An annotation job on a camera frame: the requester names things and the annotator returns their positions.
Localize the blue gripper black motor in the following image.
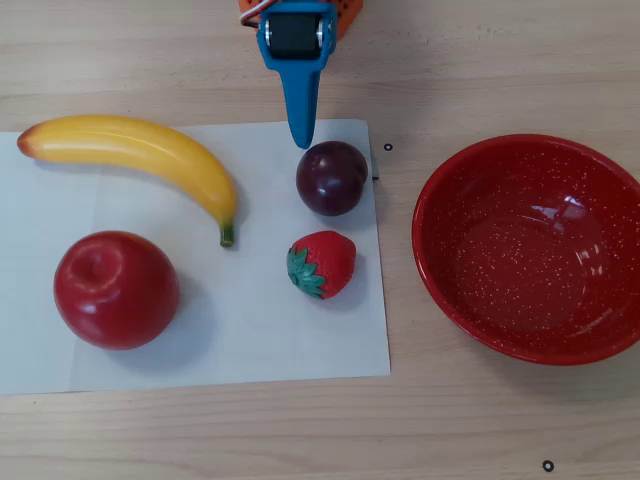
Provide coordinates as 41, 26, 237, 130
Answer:
256, 2, 337, 151

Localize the red white black servo cable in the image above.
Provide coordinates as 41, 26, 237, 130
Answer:
238, 0, 265, 30

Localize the red plastic apple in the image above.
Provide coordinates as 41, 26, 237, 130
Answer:
53, 230, 181, 351

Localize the white paper sheet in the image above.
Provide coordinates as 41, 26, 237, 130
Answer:
0, 118, 392, 396

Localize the red speckled enamel bowl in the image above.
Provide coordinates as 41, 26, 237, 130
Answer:
411, 133, 640, 367

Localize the dark purple plastic plum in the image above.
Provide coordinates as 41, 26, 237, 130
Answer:
295, 140, 370, 218

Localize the yellow plastic banana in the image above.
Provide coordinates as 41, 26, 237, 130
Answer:
16, 114, 239, 249

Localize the red plastic strawberry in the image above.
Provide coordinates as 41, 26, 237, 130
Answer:
286, 230, 358, 301

